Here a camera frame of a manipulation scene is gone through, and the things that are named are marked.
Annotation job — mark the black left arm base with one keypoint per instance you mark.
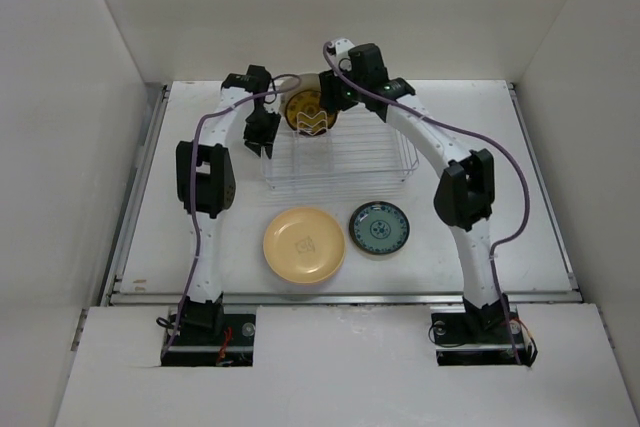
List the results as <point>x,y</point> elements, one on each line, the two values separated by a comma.
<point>229,344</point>

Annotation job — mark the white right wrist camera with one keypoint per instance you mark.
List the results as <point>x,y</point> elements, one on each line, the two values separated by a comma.
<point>338,53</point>

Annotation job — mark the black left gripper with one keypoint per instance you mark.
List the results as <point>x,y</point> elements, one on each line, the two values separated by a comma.
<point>256,142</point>

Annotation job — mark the large beige plate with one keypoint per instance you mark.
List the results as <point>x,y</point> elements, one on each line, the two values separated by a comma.
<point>294,85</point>

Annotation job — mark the aluminium table rail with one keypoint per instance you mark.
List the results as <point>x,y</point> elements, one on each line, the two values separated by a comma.
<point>143,154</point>

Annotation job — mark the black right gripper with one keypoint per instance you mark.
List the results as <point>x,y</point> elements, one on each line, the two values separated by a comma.
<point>328,97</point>

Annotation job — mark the dark green plate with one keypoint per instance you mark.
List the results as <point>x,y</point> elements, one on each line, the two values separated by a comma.
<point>379,228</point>

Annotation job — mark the clear wire dish rack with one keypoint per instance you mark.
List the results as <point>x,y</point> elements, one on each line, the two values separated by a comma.
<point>359,153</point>

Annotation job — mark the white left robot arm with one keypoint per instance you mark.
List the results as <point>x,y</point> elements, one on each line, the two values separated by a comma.
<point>206,187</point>

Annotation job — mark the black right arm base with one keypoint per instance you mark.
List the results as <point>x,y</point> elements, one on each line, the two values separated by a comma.
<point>460,341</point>

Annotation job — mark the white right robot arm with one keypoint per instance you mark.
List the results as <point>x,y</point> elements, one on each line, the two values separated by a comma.
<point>466,189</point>

